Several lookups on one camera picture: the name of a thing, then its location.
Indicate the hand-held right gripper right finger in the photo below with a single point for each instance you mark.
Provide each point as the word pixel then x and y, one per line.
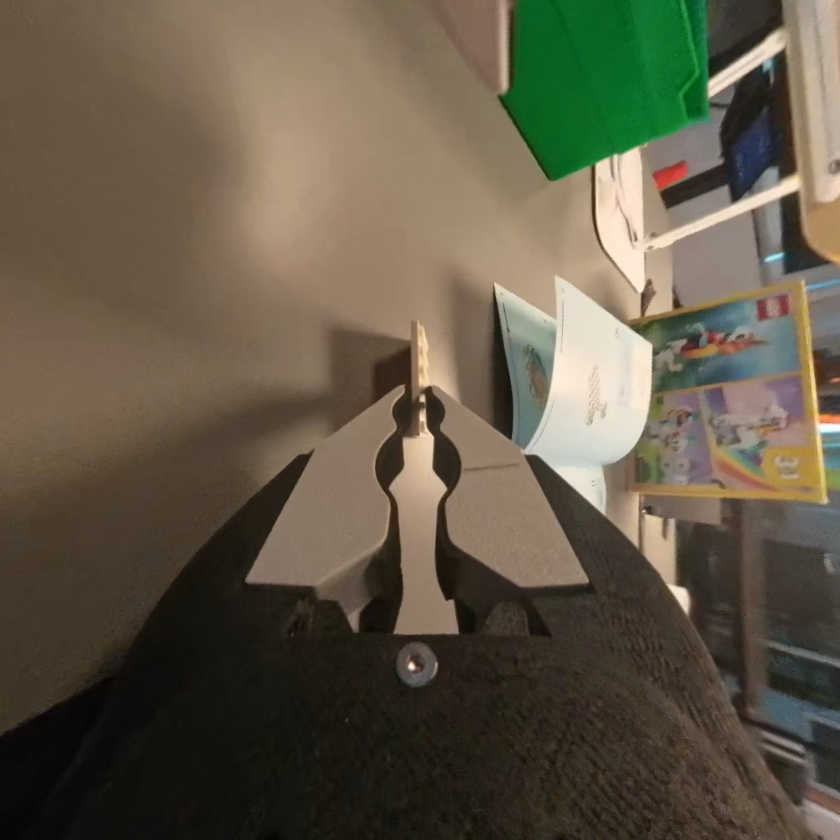
pixel 518 525

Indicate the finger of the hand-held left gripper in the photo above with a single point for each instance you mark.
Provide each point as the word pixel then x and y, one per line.
pixel 489 33

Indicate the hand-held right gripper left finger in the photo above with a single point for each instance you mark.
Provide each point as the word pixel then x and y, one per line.
pixel 321 518

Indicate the lego instruction booklet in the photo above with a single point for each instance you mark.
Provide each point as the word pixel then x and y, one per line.
pixel 590 407

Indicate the white lego plate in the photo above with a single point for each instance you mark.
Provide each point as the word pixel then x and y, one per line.
pixel 420 367

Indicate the lego set box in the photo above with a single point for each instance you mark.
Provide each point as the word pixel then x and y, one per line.
pixel 741 367

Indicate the green plastic bin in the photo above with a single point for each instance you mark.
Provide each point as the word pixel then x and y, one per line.
pixel 590 85

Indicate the small red black device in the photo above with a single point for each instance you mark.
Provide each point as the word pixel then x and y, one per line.
pixel 669 174

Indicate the white tray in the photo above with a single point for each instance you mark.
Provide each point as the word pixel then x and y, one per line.
pixel 617 229

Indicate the dark blue panel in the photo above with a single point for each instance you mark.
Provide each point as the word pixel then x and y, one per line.
pixel 748 151

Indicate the wooden laptop table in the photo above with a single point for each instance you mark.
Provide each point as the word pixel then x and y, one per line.
pixel 810 98

